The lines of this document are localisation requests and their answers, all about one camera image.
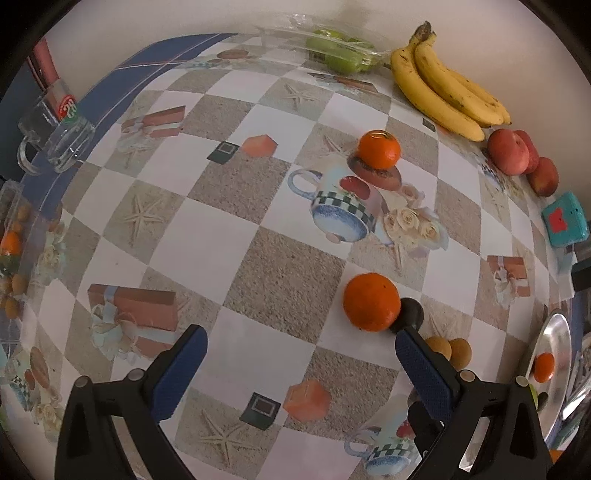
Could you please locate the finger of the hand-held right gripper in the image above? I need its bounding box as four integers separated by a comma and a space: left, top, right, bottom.
409, 400, 446, 457

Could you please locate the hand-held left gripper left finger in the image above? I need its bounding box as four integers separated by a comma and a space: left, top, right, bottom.
54, 324, 208, 480

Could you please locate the red toothpaste tube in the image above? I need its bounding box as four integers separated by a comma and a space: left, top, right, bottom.
28, 39, 79, 125

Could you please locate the large steel basin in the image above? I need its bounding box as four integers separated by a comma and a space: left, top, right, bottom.
524, 313, 573, 450

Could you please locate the pale red apple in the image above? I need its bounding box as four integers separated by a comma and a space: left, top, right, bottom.
488, 128, 529, 176

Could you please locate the plastic tray of green fruit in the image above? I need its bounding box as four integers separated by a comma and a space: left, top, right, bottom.
259, 14, 393, 75

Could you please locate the clear glass mug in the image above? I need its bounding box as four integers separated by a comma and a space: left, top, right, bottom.
17, 78, 97, 175

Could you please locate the black power bank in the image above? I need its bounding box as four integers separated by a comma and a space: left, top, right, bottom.
570, 263, 591, 292

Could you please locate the teal plastic box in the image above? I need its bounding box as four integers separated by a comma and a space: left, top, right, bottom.
541, 191, 589, 248

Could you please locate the printed checkered tablecloth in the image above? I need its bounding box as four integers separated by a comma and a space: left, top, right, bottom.
0, 32, 578, 480

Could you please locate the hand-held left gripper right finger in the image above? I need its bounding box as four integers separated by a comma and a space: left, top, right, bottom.
396, 329, 552, 480

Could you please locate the small orange tangerine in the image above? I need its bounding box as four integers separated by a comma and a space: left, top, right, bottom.
358, 130, 402, 170

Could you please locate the clear plastic fruit container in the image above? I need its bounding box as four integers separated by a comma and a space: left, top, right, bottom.
0, 180, 65, 347

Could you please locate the yellow banana bunch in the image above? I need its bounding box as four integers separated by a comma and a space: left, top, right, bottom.
390, 21, 512, 142

